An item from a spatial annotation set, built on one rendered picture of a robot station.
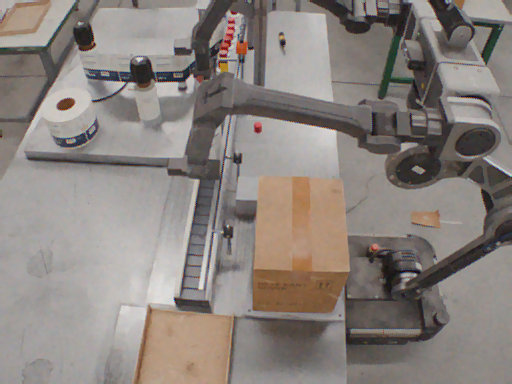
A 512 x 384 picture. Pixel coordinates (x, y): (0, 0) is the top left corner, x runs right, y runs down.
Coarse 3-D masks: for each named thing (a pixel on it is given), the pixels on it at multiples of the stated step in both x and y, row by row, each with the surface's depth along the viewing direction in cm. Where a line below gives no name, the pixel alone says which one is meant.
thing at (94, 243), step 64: (320, 64) 209; (320, 128) 181; (0, 192) 159; (64, 192) 160; (128, 192) 160; (0, 256) 142; (64, 256) 143; (128, 256) 143; (0, 320) 128; (64, 320) 129; (128, 320) 130; (256, 320) 131
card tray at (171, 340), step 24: (168, 312) 131; (192, 312) 131; (144, 336) 125; (168, 336) 126; (192, 336) 127; (216, 336) 127; (144, 360) 122; (168, 360) 122; (192, 360) 122; (216, 360) 122
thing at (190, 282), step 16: (224, 160) 163; (208, 192) 154; (208, 208) 150; (192, 224) 146; (192, 240) 142; (192, 256) 138; (208, 256) 139; (192, 272) 135; (208, 272) 135; (192, 288) 132
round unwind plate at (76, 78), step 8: (72, 72) 195; (80, 72) 195; (64, 80) 192; (72, 80) 191; (80, 80) 191; (64, 88) 188; (88, 88) 188; (96, 88) 187; (104, 88) 187; (112, 88) 187; (96, 96) 184; (104, 96) 184
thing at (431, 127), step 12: (432, 108) 91; (444, 108) 88; (420, 120) 90; (432, 120) 89; (444, 120) 88; (420, 132) 91; (432, 132) 90; (444, 132) 89; (420, 144) 94; (432, 144) 92; (444, 144) 91; (432, 156) 95
